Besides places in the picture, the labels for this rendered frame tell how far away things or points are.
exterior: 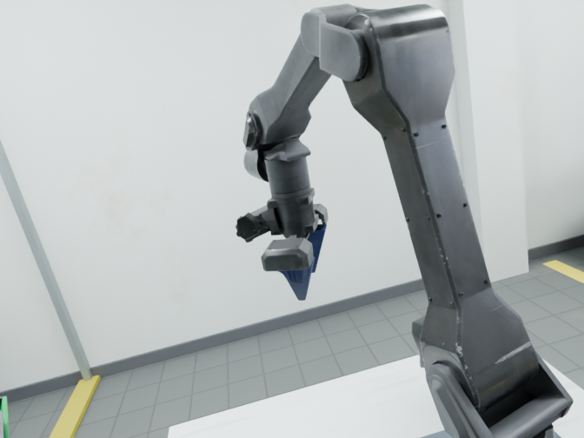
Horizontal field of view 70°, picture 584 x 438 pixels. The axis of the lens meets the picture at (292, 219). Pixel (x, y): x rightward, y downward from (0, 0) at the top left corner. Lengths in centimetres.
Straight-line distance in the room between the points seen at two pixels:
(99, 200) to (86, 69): 70
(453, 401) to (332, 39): 29
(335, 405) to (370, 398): 6
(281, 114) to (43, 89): 219
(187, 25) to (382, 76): 223
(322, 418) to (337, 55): 63
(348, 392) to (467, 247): 56
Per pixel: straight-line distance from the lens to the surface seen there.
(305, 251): 52
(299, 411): 84
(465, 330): 35
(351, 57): 33
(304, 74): 44
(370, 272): 282
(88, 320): 287
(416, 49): 34
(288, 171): 56
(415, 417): 80
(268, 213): 58
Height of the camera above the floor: 140
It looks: 16 degrees down
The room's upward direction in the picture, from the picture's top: 12 degrees counter-clockwise
